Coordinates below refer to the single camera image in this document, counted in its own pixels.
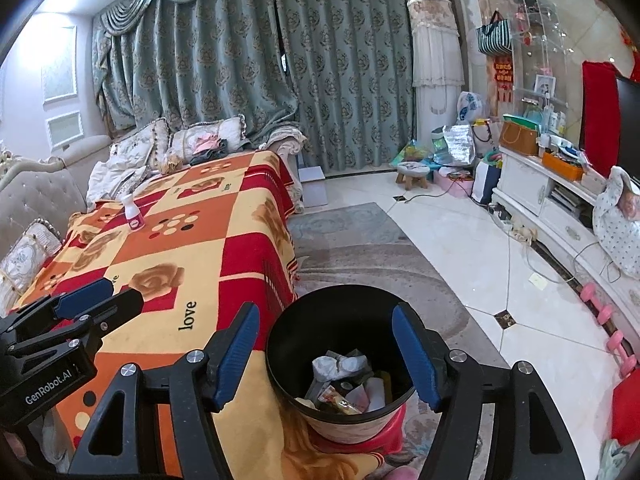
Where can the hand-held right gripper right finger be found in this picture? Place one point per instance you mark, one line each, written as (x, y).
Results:
(417, 360)

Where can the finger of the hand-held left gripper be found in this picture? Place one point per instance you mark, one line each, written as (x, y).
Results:
(82, 297)
(120, 305)

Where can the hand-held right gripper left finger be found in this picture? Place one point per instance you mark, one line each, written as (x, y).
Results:
(237, 355)

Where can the black trash bin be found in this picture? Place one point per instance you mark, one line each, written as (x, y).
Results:
(285, 340)

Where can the white bolster pillow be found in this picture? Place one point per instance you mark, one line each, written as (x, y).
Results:
(27, 260)

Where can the white bottle pink label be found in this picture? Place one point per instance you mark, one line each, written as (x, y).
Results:
(134, 215)

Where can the printed red orange blanket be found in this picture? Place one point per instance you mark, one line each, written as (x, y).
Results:
(200, 240)

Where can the grey tufted sofa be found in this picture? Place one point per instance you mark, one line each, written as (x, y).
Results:
(45, 195)

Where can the white crumpled quilt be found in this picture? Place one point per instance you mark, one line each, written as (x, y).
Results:
(115, 182)

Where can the grey patterned rug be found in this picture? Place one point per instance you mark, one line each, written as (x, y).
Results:
(350, 250)

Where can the beige frilled cushion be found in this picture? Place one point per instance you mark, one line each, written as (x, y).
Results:
(137, 145)
(230, 132)

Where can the white power strip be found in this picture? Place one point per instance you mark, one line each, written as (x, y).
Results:
(515, 225)

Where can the pink storage box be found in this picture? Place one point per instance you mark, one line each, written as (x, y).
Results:
(452, 185)

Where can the pile of folded clothes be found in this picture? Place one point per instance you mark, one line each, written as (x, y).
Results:
(207, 147)

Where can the small wooden stool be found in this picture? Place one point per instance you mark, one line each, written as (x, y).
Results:
(412, 172)

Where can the white shopping bag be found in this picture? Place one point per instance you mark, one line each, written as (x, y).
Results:
(485, 182)

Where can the pink dumbbells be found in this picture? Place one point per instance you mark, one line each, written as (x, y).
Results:
(607, 315)

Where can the white television cabinet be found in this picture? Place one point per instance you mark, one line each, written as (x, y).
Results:
(530, 185)

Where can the silver insulated bag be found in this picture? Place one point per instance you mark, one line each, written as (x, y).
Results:
(459, 145)

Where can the orange box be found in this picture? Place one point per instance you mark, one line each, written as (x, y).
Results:
(562, 167)

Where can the white dotted cloth bundle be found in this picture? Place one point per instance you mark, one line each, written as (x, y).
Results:
(617, 225)

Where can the brown paper bag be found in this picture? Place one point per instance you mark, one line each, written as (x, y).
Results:
(520, 137)

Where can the white plastic bag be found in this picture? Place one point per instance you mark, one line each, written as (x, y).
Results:
(470, 107)

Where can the green patterned curtains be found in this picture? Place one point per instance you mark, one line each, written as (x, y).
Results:
(250, 60)

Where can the red hanging ornament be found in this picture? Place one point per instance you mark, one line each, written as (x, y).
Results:
(502, 77)

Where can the lace covered air conditioner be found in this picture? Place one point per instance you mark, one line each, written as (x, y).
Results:
(435, 60)

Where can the red cloth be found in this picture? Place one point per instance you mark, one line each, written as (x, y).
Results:
(597, 110)

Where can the black television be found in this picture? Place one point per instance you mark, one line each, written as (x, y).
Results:
(627, 125)

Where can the striped tote bag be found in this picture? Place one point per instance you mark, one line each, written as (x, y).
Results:
(494, 37)

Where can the glass display shelf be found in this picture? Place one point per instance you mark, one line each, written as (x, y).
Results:
(545, 35)

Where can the small photo frame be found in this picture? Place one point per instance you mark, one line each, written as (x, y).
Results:
(545, 85)

